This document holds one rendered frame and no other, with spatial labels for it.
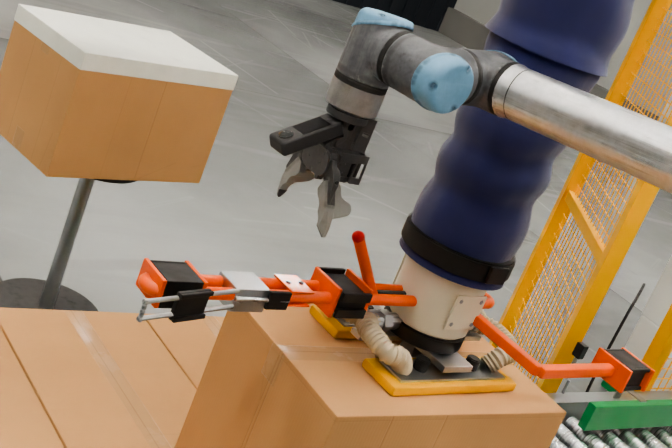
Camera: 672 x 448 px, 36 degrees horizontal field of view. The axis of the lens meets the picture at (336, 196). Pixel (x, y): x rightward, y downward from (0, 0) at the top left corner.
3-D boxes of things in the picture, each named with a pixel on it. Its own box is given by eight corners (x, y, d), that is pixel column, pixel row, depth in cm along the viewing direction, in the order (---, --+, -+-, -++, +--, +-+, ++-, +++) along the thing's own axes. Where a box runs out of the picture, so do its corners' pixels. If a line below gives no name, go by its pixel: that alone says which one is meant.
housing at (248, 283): (244, 293, 180) (252, 270, 179) (263, 314, 175) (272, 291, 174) (210, 291, 176) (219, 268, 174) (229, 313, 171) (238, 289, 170)
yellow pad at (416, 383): (482, 363, 216) (491, 343, 214) (514, 392, 209) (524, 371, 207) (360, 366, 194) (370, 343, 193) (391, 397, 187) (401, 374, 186)
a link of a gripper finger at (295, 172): (300, 199, 182) (331, 175, 176) (272, 196, 178) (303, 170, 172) (296, 184, 183) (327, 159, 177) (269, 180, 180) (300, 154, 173)
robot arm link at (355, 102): (353, 89, 161) (321, 67, 168) (342, 118, 163) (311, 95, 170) (395, 99, 167) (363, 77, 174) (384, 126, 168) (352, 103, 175)
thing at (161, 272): (179, 286, 173) (188, 260, 171) (199, 309, 167) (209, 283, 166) (134, 284, 167) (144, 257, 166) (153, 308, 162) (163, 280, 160)
